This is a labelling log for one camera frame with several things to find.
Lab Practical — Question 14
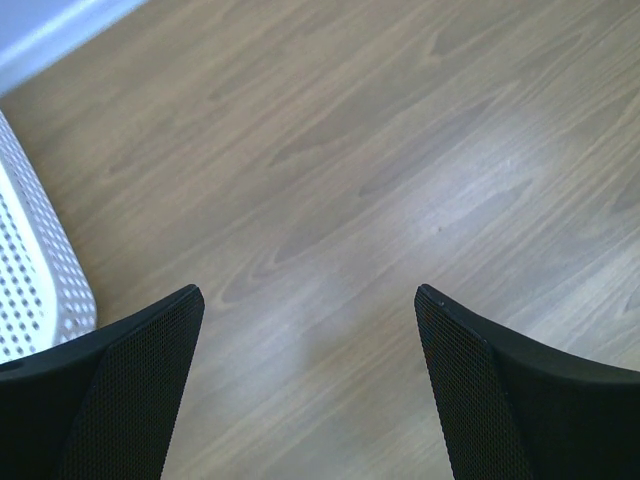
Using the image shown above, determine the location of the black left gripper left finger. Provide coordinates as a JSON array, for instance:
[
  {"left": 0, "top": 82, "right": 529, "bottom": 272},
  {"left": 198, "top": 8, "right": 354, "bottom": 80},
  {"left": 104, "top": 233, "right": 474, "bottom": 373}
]
[{"left": 1, "top": 285, "right": 205, "bottom": 479}]

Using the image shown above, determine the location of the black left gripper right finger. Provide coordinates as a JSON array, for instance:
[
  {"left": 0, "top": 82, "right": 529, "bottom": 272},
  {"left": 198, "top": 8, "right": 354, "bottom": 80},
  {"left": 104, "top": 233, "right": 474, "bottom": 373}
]
[{"left": 414, "top": 284, "right": 639, "bottom": 479}]

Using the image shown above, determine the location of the white plastic basket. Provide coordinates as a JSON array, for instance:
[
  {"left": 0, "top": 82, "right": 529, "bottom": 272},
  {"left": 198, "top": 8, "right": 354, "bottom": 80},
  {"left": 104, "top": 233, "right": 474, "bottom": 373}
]
[{"left": 0, "top": 117, "right": 97, "bottom": 363}]

